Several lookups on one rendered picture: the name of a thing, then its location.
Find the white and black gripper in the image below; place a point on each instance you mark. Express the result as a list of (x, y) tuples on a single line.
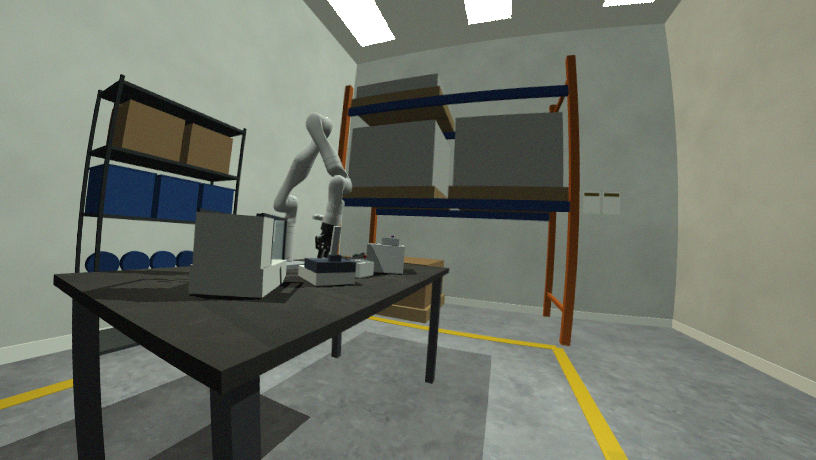
[(326, 235)]

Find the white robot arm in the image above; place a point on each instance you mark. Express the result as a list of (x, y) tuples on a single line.
[(300, 169)]

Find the white benchtop mixer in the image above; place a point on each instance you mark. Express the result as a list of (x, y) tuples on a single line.
[(387, 258)]

